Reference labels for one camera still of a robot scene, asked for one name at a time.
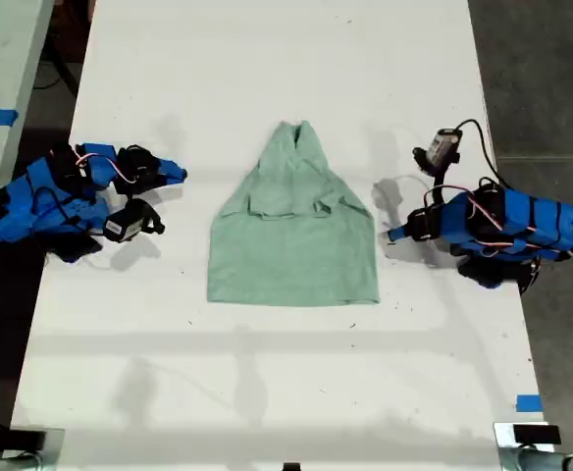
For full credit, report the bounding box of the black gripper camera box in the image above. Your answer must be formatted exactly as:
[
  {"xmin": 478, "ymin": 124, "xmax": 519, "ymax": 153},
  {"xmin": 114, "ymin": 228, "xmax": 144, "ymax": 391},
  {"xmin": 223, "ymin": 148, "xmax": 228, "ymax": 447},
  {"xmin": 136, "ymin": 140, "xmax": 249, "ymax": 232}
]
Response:
[
  {"xmin": 102, "ymin": 197, "xmax": 166, "ymax": 244},
  {"xmin": 412, "ymin": 128, "xmax": 465, "ymax": 176}
]

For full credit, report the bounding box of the black camera cable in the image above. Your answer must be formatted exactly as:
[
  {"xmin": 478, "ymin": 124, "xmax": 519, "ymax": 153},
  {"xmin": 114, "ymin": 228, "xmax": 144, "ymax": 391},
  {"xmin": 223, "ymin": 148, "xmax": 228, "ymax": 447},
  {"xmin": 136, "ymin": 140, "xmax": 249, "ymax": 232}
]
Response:
[{"xmin": 454, "ymin": 118, "xmax": 504, "ymax": 191}]

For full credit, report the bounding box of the short blue tape strip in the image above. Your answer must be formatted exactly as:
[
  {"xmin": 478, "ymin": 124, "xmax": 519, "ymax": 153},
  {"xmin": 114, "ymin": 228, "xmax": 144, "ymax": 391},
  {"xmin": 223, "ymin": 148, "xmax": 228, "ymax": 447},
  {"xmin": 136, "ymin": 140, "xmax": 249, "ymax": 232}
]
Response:
[{"xmin": 515, "ymin": 392, "xmax": 545, "ymax": 414}]

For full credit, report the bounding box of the black floor cable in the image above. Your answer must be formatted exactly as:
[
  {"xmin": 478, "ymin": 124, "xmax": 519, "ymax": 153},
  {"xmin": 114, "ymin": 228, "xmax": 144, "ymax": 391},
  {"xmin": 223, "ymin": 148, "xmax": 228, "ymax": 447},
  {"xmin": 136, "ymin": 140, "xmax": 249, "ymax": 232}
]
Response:
[{"xmin": 33, "ymin": 46, "xmax": 80, "ymax": 97}]

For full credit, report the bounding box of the pale green T-shirt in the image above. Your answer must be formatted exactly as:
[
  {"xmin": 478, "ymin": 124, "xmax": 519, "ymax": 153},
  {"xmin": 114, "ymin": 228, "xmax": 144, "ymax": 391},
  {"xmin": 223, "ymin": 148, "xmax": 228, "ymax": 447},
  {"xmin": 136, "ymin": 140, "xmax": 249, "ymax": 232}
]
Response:
[{"xmin": 205, "ymin": 120, "xmax": 382, "ymax": 307}]

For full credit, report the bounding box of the black camera stalk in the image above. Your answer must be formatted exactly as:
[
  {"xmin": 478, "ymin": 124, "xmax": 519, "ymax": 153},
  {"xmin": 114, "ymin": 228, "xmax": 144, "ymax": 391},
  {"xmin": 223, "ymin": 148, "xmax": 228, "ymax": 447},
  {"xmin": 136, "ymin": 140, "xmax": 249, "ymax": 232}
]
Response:
[{"xmin": 431, "ymin": 164, "xmax": 453, "ymax": 191}]

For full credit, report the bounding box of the small black box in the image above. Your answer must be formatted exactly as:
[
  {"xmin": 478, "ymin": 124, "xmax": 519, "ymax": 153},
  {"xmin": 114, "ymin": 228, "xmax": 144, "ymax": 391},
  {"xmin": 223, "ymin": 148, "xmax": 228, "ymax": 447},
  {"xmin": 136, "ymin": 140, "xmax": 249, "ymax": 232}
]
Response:
[
  {"xmin": 512, "ymin": 424, "xmax": 562, "ymax": 445},
  {"xmin": 8, "ymin": 428, "xmax": 48, "ymax": 449}
]

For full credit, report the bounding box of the metal table clamp plate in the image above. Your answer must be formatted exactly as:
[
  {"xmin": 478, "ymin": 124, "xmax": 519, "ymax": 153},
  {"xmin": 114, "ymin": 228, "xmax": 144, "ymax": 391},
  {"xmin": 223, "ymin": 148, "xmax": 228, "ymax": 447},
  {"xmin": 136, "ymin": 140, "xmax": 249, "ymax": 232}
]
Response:
[
  {"xmin": 0, "ymin": 427, "xmax": 67, "ymax": 471},
  {"xmin": 493, "ymin": 421, "xmax": 573, "ymax": 471}
]

